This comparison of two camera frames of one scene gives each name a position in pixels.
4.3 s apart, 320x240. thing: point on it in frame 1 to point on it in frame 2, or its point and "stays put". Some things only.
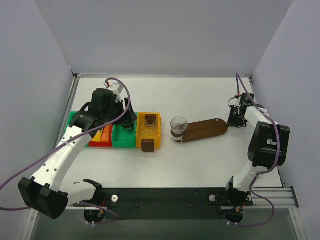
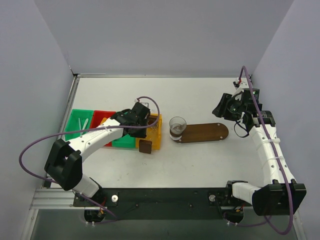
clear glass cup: x=178 y=125 stays put
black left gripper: x=128 y=117 to x=137 y=131
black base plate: x=167 y=204 stays put
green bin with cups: x=121 y=138 stays put
